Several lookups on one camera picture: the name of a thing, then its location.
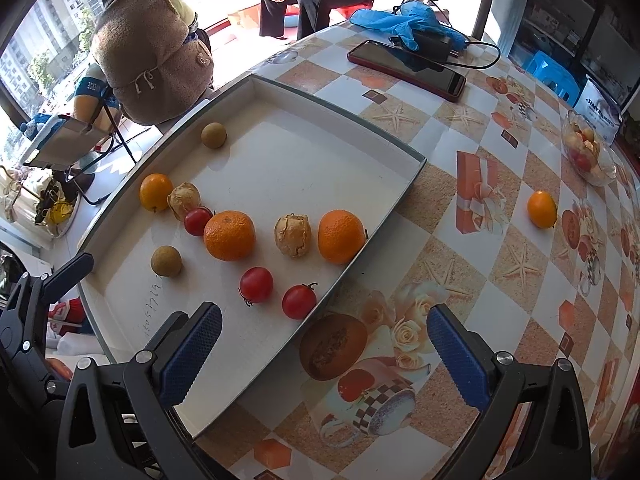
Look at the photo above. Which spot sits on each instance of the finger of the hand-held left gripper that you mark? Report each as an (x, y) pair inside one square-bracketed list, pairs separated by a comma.
[(70, 267), (27, 346)]

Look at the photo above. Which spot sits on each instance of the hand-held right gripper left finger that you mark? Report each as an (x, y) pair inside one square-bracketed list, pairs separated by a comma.
[(192, 360)]

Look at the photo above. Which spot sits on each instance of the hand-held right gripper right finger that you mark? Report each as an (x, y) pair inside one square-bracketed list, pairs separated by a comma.
[(457, 360)]

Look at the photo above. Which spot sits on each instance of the brown longan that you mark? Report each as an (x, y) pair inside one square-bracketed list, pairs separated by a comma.
[(166, 261), (214, 135)]

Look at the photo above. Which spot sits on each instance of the red cherry tomato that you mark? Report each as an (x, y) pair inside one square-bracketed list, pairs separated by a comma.
[(299, 301), (256, 285), (197, 221)]

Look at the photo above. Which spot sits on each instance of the small smooth orange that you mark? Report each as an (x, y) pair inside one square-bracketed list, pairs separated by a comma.
[(156, 191)]

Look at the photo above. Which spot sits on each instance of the bumpy mandarin orange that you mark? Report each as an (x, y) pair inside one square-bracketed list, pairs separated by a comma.
[(341, 236), (229, 235)]

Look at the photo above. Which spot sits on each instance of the husked physalis fruit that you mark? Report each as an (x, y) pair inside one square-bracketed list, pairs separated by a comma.
[(183, 200), (293, 235)]

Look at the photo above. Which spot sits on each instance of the grey tray with white inside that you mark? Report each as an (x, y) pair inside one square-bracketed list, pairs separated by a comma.
[(300, 160)]

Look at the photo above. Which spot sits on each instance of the red and white cloth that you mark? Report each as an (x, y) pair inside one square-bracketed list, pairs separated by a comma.
[(65, 315)]

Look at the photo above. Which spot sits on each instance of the folding chair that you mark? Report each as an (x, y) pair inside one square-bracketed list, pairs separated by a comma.
[(60, 142)]

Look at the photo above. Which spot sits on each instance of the large smooth orange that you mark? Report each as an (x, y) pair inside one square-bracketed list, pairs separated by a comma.
[(542, 208)]

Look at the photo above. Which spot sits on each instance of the red round fruit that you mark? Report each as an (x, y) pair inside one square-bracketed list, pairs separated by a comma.
[(581, 160)]

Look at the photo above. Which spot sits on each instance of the glass bowl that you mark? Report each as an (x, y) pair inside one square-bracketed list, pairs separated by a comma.
[(607, 170)]

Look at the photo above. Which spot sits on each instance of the orange citrus fruit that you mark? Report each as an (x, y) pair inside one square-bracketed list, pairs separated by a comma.
[(589, 136)]

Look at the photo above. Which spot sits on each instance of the white printed bag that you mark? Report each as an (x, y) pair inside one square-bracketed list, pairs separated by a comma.
[(600, 110)]

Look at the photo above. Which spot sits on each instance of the smartphone with red case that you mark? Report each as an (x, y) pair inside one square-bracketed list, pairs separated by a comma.
[(406, 69)]

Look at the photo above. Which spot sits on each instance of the blue plastic stool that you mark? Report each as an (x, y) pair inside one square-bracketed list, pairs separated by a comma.
[(552, 72)]

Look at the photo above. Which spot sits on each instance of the cardboard box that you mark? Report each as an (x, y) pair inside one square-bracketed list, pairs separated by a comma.
[(245, 12)]

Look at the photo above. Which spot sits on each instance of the glass display cabinet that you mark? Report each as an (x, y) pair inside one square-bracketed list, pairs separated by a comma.
[(565, 5)]

